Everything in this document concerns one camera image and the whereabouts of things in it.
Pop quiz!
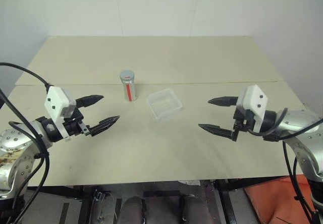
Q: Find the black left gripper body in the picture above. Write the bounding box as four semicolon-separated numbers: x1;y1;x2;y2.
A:
63;108;91;137

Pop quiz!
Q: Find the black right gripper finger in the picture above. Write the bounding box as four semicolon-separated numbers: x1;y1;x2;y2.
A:
207;96;239;107
198;123;238;142

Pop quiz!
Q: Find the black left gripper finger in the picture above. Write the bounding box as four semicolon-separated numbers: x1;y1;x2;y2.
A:
74;94;105;109
88;115;121;137

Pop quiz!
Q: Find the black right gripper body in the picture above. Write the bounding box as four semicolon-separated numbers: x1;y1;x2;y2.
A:
233;107;255;132

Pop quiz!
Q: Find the silver can with red stripe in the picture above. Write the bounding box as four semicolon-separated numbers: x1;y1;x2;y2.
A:
119;70;138;102

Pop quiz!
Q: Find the grey bottle cap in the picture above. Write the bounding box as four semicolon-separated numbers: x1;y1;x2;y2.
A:
119;70;135;84

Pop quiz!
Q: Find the clear plastic container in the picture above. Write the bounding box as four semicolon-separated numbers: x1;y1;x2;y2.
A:
146;87;184;122

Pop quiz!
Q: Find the orange mat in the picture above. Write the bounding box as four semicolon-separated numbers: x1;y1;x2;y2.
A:
243;175;317;224

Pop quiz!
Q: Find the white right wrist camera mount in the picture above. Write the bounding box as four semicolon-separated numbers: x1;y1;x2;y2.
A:
236;84;268;132

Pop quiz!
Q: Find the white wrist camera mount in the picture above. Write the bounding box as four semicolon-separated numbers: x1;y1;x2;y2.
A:
236;84;268;132
44;85;77;139

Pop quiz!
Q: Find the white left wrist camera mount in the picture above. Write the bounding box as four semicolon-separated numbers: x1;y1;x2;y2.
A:
44;85;77;139

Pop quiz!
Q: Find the black table frame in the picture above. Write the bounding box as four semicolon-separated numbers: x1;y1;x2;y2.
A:
25;177;245;224

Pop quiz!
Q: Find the grey metal bracket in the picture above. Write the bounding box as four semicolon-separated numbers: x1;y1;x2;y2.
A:
87;188;122;224

